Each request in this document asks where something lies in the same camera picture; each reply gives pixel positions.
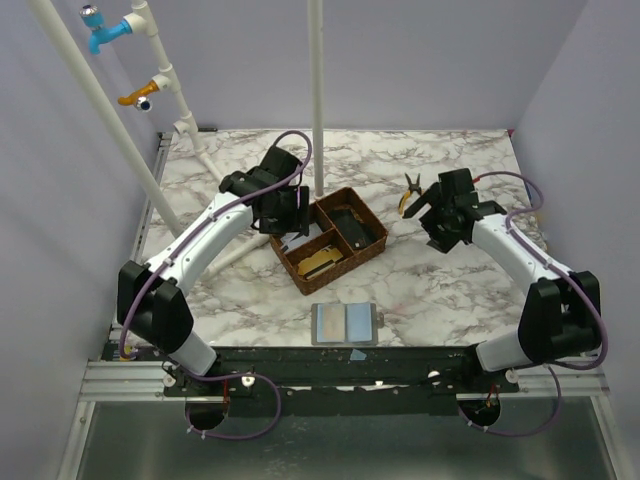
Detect white vertical pole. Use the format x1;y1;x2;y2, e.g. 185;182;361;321
307;0;325;199

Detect woven brown divided basket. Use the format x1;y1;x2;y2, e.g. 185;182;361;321
269;187;388;296

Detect blue faucet tap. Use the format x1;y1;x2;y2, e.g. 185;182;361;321
79;4;133;55

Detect gold faucet tap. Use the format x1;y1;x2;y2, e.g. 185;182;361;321
117;80;158;112

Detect gold card with stripe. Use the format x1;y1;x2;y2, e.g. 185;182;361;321
298;245;344;280

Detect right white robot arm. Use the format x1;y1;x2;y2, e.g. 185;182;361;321
398;168;609;378

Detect white PVC pipe frame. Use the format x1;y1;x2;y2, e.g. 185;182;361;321
124;0;271;276

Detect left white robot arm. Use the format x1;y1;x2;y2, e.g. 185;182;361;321
117;145;309;376

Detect silver VIP card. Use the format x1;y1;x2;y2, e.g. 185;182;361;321
280;223;324;253

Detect aluminium frame rail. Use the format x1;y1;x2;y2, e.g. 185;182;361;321
60;358;634;479

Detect yellow handled pliers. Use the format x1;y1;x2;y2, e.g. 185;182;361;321
397;173;423;216

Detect white diagonal pole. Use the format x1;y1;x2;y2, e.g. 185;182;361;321
27;1;183;237

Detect grey card holder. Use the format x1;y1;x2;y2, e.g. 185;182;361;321
311;302;384;346

